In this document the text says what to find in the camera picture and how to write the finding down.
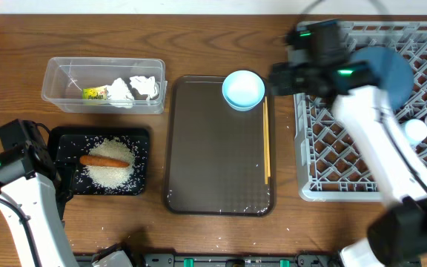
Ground dark blue plate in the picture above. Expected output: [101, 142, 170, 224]
[351, 47, 414, 111]

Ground light blue bowl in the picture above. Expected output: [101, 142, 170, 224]
[222, 70, 266, 111]

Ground light blue cup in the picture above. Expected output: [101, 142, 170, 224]
[401, 119, 427, 146]

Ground white paper napkin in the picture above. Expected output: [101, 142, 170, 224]
[106, 78, 134, 108]

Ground green yellow snack wrapper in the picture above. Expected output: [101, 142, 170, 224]
[82, 85, 107, 100]

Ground pile of white rice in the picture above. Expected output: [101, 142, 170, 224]
[57, 135, 148, 194]

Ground orange carrot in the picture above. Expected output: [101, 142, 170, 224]
[79, 155, 130, 168]

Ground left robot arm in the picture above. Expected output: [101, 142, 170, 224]
[0, 119, 135, 267]

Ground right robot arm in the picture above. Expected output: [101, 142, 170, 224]
[268, 19, 427, 266]

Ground dark brown serving tray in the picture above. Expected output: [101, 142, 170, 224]
[164, 76, 275, 217]

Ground black plastic tray bin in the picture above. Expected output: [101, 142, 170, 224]
[47, 126, 150, 197]

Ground clear plastic bin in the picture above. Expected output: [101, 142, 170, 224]
[42, 57, 167, 114]

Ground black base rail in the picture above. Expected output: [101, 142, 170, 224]
[74, 252, 340, 267]

